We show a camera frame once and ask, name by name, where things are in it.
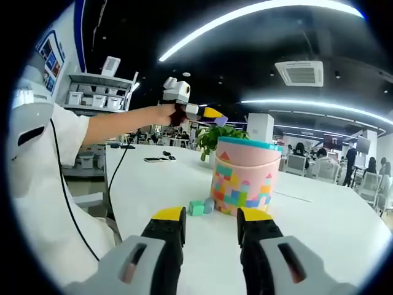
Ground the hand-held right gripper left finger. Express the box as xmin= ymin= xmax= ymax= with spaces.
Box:
xmin=63 ymin=205 xmax=187 ymax=295

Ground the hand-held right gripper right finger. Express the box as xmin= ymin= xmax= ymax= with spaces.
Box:
xmin=236 ymin=206 xmax=362 ymax=295

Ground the white chest-worn device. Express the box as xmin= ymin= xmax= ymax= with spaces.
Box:
xmin=10 ymin=50 xmax=56 ymax=173

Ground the white table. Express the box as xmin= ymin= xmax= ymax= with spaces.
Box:
xmin=104 ymin=143 xmax=391 ymax=295

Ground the black chest device cable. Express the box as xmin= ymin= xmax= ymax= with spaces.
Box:
xmin=49 ymin=118 xmax=101 ymax=262

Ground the pink toy storage bucket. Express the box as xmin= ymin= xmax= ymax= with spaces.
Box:
xmin=210 ymin=136 xmax=283 ymax=218

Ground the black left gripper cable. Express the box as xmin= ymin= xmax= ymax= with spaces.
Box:
xmin=107 ymin=132 xmax=138 ymax=222

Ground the potted green plant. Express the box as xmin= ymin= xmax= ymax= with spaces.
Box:
xmin=196 ymin=125 xmax=249 ymax=170

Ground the person in white shirt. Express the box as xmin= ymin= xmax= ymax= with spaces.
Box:
xmin=12 ymin=103 xmax=117 ymax=286

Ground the white slatted device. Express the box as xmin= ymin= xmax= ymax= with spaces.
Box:
xmin=101 ymin=56 xmax=121 ymax=77

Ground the grey display screen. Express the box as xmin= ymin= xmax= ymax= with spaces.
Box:
xmin=356 ymin=135 xmax=372 ymax=154

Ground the mint toy cube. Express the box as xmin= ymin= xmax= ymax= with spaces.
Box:
xmin=188 ymin=200 xmax=206 ymax=217

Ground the person's left hand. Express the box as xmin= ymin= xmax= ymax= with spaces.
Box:
xmin=156 ymin=103 xmax=176 ymax=127

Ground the wide curved ceiling light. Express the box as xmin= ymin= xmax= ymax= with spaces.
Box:
xmin=158 ymin=0 xmax=366 ymax=62

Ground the row of white storage bins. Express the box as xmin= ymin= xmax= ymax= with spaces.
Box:
xmin=67 ymin=87 xmax=123 ymax=170

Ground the thin curved ceiling light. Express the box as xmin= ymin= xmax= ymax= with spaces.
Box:
xmin=241 ymin=98 xmax=393 ymax=125

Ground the wall poster board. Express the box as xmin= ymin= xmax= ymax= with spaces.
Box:
xmin=35 ymin=29 xmax=67 ymax=96

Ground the dark hanging sign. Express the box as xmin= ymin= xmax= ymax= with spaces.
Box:
xmin=324 ymin=134 xmax=343 ymax=151

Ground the row of white office chairs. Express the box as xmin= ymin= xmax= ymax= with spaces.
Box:
xmin=282 ymin=152 xmax=393 ymax=216

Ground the grey metal shelf rack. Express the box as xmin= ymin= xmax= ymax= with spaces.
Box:
xmin=63 ymin=72 xmax=139 ymax=178

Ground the ceiling air conditioner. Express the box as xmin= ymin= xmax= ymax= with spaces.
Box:
xmin=274 ymin=60 xmax=325 ymax=87

